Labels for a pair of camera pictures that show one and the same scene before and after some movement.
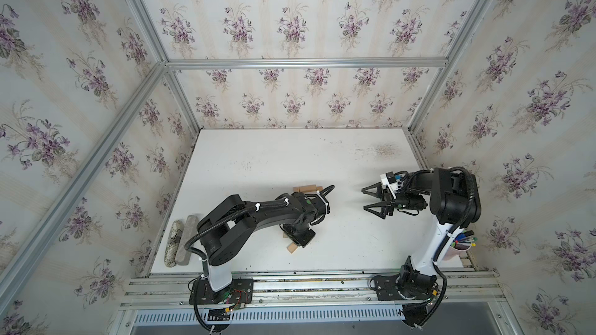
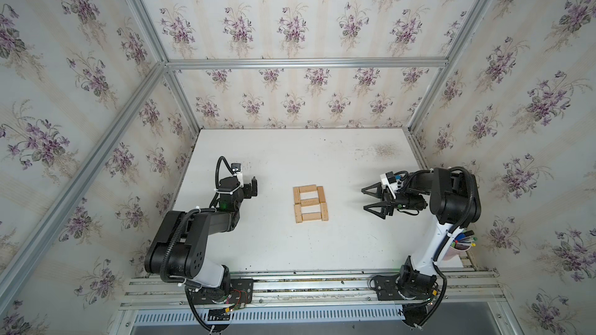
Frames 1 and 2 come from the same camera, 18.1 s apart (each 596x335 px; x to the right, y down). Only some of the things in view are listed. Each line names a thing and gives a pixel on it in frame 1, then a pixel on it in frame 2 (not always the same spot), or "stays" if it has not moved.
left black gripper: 302,243 → 249,190
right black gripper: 387,201 stays
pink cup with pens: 462,243 stays
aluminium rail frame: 463,288 stays
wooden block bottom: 292,247 → 323,212
